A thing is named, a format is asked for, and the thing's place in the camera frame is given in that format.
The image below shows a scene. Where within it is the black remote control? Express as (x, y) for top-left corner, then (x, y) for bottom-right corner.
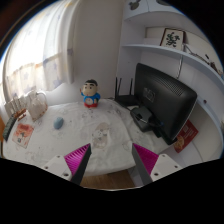
(2, 115), (16, 141)

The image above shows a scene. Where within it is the black wifi router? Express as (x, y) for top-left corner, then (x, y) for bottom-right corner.
(115, 79), (138, 107)

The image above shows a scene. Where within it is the red booklet on table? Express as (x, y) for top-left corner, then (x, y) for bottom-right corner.
(12, 123), (34, 148)

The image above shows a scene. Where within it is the red paper card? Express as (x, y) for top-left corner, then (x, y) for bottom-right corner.
(174, 120), (198, 153)

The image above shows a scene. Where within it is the black computer monitor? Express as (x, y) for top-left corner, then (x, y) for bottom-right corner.
(131, 63), (197, 145)

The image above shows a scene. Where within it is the white wall shelf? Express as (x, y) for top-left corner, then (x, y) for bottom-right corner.
(117, 0), (224, 161)

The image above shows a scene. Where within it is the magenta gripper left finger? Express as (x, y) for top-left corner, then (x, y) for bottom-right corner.
(42, 143), (92, 186)

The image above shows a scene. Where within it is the cartoon boy figurine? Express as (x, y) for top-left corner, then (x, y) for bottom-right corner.
(80, 79), (101, 108)

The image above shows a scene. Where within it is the white star curtain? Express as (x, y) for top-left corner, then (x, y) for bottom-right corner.
(0, 0), (81, 102)

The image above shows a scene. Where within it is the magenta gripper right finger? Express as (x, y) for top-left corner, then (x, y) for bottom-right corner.
(131, 142), (184, 186)

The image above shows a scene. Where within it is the framed calligraphy picture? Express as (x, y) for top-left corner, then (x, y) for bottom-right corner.
(160, 28), (185, 50)

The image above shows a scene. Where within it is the blue computer mouse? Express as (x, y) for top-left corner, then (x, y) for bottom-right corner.
(53, 117), (64, 129)

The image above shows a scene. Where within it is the white patterned tablecloth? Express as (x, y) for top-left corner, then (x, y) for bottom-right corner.
(3, 99), (168, 176)

